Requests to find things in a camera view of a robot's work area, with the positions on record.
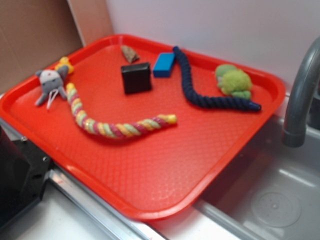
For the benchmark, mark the red plastic tray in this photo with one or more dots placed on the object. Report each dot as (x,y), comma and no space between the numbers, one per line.
(149,177)

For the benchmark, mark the black square block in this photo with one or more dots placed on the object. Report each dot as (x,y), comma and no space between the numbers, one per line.
(136,78)

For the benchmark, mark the blue rectangular block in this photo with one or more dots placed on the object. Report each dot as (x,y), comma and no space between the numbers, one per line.
(164,65)

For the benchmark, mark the brown wedge piece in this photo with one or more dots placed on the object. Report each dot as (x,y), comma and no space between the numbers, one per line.
(129,53)

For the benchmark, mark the green plush frog toy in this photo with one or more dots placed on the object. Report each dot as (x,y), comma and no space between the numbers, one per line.
(233,81)

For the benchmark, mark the yellow rubber duck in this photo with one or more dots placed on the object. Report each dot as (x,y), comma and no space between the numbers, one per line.
(64,61)

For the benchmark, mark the gray plush mouse toy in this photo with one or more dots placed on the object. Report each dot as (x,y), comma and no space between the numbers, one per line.
(51,83)

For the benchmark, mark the gray toy sink basin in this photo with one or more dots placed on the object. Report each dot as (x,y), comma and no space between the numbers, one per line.
(268,192)

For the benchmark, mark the gray faucet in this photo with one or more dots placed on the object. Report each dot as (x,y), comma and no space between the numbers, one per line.
(303,108)

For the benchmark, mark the brown cardboard panel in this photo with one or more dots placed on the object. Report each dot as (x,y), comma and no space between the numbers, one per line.
(33,35)

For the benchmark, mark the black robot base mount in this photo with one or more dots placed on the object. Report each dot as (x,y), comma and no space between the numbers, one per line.
(24,170)

